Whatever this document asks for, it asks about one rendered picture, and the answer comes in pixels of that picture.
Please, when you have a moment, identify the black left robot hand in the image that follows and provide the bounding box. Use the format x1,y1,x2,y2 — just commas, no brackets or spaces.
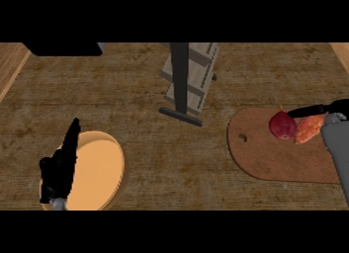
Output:
38,118,81,205

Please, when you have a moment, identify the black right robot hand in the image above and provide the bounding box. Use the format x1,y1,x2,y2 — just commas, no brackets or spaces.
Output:
287,98,349,123

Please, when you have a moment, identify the brown wooden cutting board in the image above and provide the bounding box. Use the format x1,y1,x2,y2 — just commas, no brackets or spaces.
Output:
226,107,343,185

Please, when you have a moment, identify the grey tiered basket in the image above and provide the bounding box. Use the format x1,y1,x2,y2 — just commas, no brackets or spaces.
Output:
158,42,220,127

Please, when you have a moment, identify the orange round plate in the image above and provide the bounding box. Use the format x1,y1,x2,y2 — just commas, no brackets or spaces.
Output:
40,130,126,211

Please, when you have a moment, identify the dark red mango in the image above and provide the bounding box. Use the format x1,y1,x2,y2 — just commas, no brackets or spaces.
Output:
268,105,297,140

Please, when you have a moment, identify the black appliance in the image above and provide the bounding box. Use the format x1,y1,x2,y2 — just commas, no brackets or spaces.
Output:
22,42,105,57

